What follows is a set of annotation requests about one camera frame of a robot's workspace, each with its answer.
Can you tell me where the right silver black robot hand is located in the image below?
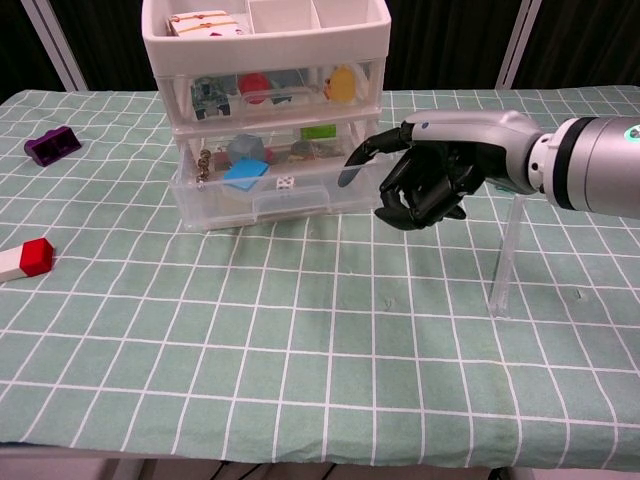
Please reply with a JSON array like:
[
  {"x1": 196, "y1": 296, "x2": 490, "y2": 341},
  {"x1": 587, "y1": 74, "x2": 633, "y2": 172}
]
[{"x1": 343, "y1": 109, "x2": 544, "y2": 232}]

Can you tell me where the clear drawer with dice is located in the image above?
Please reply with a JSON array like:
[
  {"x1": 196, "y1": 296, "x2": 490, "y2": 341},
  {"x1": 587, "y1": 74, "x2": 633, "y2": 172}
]
[{"x1": 169, "y1": 119, "x2": 384, "y2": 231}]

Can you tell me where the blue block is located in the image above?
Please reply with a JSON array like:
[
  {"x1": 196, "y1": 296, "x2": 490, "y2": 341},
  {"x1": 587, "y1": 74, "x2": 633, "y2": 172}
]
[{"x1": 223, "y1": 157, "x2": 270, "y2": 191}]

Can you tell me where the clear drawer with toys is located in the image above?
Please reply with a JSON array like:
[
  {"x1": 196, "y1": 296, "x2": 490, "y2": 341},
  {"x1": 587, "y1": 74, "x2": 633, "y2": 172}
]
[{"x1": 159, "y1": 59, "x2": 384, "y2": 125}]

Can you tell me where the white plastic drawer cabinet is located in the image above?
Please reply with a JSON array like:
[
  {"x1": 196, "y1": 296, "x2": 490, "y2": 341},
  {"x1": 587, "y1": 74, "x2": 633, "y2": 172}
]
[{"x1": 141, "y1": 0, "x2": 392, "y2": 166}]

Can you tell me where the clear glass test tube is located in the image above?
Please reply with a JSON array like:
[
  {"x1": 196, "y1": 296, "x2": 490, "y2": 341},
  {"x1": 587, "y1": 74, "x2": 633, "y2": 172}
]
[{"x1": 488, "y1": 192, "x2": 526, "y2": 317}]

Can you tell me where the yellow duck toy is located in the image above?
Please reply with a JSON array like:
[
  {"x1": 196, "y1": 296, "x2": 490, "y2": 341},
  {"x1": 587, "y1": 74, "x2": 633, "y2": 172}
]
[{"x1": 323, "y1": 65, "x2": 362, "y2": 104}]

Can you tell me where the red round toy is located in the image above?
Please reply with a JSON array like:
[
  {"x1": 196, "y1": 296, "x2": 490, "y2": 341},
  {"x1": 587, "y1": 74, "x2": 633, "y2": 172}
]
[{"x1": 237, "y1": 73, "x2": 274, "y2": 105}]

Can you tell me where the grey-blue polyhedron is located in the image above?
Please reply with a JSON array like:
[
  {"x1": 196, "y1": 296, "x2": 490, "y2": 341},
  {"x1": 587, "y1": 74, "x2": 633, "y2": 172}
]
[{"x1": 228, "y1": 133, "x2": 266, "y2": 162}]

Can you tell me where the green toy car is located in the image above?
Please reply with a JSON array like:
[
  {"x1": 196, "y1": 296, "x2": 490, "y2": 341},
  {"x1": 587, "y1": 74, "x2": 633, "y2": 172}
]
[{"x1": 191, "y1": 77, "x2": 231, "y2": 121}]

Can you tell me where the green white grid tablecloth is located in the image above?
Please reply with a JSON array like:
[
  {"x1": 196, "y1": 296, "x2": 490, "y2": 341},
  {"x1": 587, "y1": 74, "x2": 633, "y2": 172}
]
[{"x1": 0, "y1": 87, "x2": 640, "y2": 471}]

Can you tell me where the playing cards stack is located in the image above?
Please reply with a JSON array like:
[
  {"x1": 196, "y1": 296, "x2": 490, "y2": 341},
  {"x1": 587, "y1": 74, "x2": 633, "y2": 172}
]
[{"x1": 167, "y1": 10, "x2": 246, "y2": 37}]

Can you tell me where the purple building block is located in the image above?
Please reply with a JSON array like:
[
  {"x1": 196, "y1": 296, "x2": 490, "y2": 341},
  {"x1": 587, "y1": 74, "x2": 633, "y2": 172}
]
[{"x1": 24, "y1": 127, "x2": 83, "y2": 168}]

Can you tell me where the red and white block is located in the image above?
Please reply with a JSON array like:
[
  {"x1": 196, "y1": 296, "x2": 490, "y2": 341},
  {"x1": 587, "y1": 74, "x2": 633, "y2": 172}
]
[{"x1": 0, "y1": 237, "x2": 56, "y2": 284}]

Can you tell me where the white frame post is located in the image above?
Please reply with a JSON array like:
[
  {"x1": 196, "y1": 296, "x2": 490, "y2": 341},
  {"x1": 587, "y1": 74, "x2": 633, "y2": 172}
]
[
  {"x1": 19, "y1": 0, "x2": 91, "y2": 91},
  {"x1": 494, "y1": 0, "x2": 544, "y2": 91}
]

